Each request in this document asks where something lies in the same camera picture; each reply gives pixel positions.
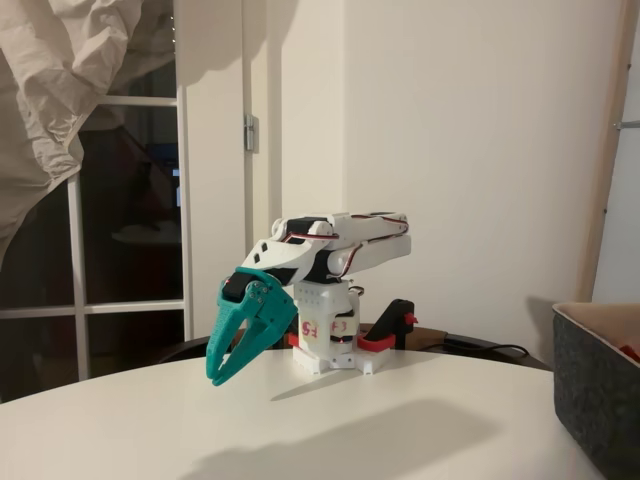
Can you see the teal gripper black servo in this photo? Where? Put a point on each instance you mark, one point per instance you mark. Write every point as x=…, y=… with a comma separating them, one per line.
x=248, y=306

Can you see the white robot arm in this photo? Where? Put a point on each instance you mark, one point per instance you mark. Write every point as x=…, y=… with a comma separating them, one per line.
x=375, y=250

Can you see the grey felt box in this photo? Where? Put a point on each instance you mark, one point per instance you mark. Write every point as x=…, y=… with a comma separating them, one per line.
x=595, y=400

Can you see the black clamp with red pad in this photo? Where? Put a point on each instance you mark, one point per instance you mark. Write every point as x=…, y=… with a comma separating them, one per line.
x=294, y=339
x=395, y=315

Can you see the dark curved chair back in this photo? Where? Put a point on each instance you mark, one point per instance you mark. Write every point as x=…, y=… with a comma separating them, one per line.
x=190, y=350

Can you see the white framed glass door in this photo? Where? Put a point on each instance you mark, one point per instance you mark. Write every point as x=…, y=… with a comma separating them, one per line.
x=210, y=200

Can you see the silver door hinge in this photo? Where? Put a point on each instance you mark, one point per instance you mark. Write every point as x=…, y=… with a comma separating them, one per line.
x=250, y=132

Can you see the beige crumpled curtain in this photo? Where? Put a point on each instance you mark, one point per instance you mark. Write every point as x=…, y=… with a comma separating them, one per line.
x=50, y=75

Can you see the light wood framed panel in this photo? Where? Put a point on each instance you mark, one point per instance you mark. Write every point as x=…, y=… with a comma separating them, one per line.
x=607, y=150

